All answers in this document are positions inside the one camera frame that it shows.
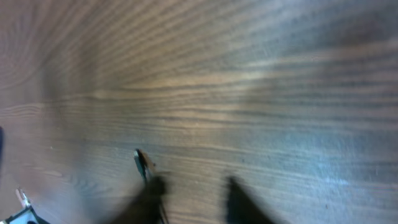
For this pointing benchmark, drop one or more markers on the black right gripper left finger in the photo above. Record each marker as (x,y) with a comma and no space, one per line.
(145,207)

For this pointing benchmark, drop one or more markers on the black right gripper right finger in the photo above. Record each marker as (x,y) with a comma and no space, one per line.
(240,209)

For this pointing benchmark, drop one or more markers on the blue-screen Samsung smartphone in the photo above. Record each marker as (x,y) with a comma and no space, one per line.
(25,216)

